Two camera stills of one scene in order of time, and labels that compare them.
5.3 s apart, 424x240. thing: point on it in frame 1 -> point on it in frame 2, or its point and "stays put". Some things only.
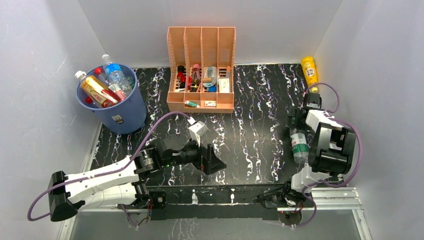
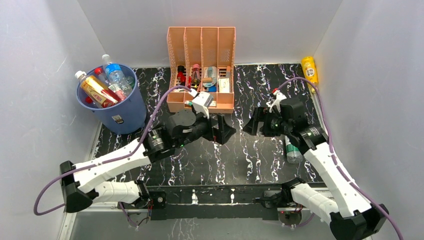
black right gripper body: (294, 112) -> (275, 126)
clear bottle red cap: (120, 93) stays put
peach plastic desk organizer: (202, 77) stays put
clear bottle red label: (90, 101) stays put
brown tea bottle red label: (101, 95) stays put
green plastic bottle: (131, 81) stays put
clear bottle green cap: (299, 145) -> (293, 154)
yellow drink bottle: (309, 70) stays put
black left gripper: (207, 161) -> (220, 135)
